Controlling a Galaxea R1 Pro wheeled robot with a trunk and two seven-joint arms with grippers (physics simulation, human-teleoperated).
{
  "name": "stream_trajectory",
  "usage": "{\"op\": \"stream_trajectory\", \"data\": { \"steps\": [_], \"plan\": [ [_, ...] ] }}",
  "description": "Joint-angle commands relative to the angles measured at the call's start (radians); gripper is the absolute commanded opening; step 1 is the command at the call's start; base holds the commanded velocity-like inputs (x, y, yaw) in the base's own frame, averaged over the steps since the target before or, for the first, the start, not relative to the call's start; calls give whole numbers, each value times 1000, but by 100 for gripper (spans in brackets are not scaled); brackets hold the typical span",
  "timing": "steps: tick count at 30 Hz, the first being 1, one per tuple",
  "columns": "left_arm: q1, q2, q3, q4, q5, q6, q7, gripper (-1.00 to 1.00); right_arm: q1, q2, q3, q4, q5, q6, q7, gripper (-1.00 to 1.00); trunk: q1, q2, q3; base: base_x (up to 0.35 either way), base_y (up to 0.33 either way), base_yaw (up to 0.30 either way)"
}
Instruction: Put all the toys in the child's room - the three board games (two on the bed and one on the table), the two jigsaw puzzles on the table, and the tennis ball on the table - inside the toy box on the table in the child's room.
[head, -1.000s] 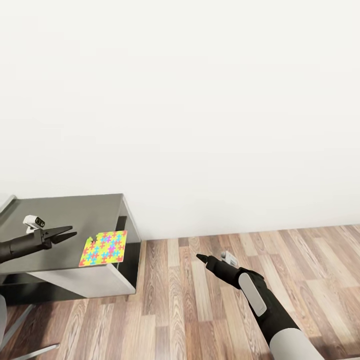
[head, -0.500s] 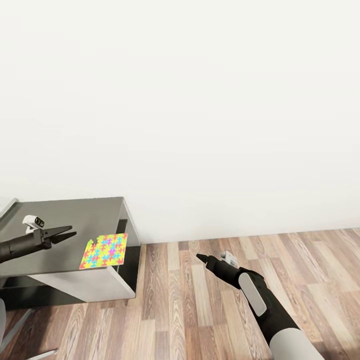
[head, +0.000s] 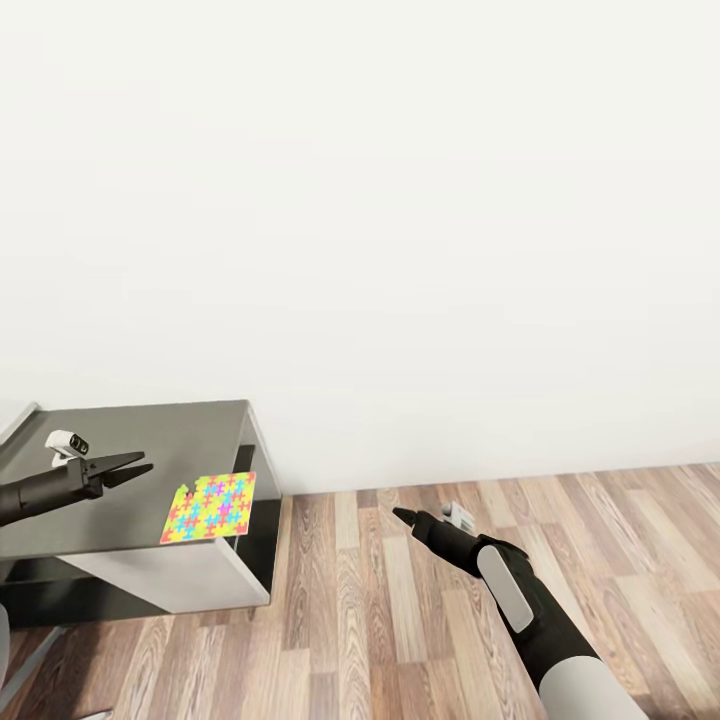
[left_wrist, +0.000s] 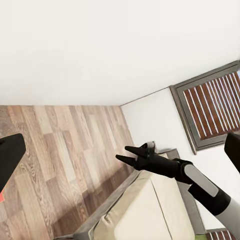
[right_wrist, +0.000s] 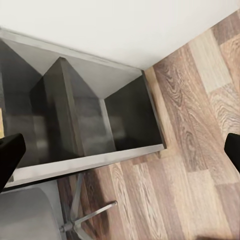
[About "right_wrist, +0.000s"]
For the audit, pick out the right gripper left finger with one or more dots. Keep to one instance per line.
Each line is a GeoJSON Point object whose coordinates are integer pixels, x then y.
{"type": "Point", "coordinates": [12, 149]}

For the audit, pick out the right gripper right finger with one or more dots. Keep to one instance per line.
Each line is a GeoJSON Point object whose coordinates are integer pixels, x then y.
{"type": "Point", "coordinates": [232, 149]}

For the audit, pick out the desk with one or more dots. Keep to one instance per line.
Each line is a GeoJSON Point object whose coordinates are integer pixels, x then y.
{"type": "Point", "coordinates": [76, 112]}

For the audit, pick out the swivel chair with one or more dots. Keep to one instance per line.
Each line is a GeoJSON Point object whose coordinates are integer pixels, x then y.
{"type": "Point", "coordinates": [27, 214]}

